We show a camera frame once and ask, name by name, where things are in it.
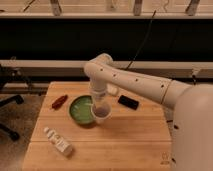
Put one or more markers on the translucent clear gripper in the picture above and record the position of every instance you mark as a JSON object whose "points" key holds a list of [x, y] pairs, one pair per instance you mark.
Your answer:
{"points": [[98, 96]]}

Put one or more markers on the white ceramic cup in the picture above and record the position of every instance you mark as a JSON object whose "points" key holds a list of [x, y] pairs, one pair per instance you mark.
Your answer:
{"points": [[100, 112]]}

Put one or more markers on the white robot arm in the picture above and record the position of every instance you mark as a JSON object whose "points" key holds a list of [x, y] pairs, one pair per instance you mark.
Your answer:
{"points": [[192, 106]]}

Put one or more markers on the green ceramic bowl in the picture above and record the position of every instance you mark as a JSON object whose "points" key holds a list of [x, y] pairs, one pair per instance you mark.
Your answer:
{"points": [[80, 110]]}

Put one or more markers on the white soap bar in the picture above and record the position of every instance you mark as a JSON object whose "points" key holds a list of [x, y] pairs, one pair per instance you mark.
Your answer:
{"points": [[112, 90]]}

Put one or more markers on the black rectangular block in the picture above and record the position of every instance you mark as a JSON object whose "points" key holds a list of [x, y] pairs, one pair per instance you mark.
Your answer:
{"points": [[128, 102]]}

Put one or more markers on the red brown pepper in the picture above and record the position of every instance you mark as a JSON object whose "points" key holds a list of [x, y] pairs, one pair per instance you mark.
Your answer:
{"points": [[59, 102]]}

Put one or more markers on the wooden bamboo board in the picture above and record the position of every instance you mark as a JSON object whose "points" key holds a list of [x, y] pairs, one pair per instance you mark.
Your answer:
{"points": [[130, 140]]}

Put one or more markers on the white plastic bottle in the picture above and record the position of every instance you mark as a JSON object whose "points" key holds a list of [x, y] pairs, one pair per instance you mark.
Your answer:
{"points": [[60, 143]]}

